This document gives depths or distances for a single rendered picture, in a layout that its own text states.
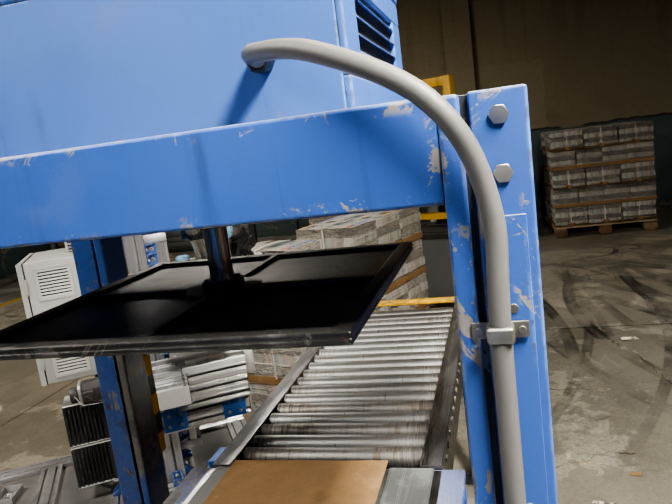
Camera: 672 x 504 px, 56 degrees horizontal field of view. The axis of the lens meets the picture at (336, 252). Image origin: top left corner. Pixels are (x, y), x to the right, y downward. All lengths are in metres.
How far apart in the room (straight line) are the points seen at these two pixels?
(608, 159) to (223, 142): 7.72
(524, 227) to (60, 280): 2.14
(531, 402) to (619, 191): 7.71
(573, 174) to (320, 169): 7.64
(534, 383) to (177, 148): 0.42
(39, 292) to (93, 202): 1.86
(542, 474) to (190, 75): 0.57
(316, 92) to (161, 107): 0.19
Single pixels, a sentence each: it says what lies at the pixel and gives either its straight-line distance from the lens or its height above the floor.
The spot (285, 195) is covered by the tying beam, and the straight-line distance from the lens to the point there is 0.62.
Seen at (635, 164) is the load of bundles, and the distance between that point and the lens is 8.32.
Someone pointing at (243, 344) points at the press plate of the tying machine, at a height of 1.30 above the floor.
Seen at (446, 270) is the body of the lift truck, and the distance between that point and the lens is 4.62.
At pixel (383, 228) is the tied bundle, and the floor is 0.99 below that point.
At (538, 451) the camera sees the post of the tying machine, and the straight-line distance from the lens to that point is 0.67.
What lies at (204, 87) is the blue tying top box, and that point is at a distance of 0.78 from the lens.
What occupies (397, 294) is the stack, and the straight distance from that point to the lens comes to 3.87.
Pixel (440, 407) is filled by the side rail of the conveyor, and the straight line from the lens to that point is 1.74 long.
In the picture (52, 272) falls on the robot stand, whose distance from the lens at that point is 2.56.
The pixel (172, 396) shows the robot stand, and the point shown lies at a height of 0.70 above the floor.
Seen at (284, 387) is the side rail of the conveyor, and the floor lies 0.80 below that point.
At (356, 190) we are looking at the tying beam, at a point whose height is 1.47.
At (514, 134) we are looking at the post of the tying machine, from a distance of 0.59.
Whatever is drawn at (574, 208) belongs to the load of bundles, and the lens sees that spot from 8.25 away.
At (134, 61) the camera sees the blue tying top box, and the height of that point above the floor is 1.64.
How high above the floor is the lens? 1.52
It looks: 10 degrees down
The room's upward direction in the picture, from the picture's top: 7 degrees counter-clockwise
